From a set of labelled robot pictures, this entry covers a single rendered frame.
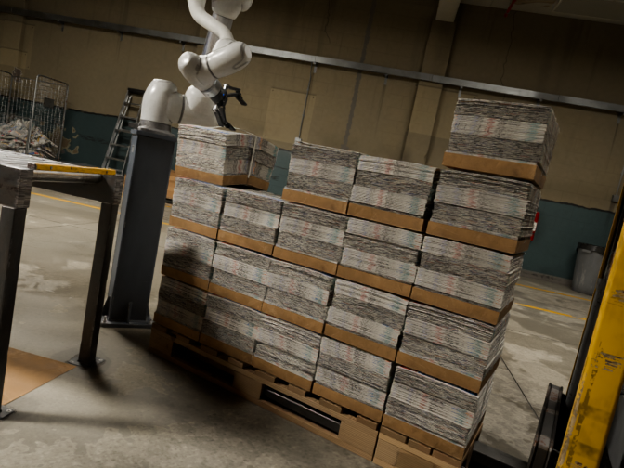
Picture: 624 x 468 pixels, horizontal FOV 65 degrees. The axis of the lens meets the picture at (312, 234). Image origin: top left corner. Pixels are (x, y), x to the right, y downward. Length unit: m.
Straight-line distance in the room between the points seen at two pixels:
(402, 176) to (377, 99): 7.09
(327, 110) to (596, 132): 4.39
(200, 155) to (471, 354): 1.37
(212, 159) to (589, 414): 1.63
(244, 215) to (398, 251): 0.68
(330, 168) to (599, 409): 1.12
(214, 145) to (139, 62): 8.07
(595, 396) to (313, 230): 1.04
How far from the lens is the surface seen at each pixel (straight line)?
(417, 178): 1.70
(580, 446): 1.53
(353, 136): 8.73
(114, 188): 2.10
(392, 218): 1.72
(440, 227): 1.67
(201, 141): 2.22
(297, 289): 1.89
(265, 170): 2.38
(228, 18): 2.59
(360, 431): 1.90
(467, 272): 1.66
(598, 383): 1.48
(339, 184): 1.81
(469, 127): 1.69
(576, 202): 9.08
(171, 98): 2.63
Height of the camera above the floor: 0.95
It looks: 7 degrees down
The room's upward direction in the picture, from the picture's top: 11 degrees clockwise
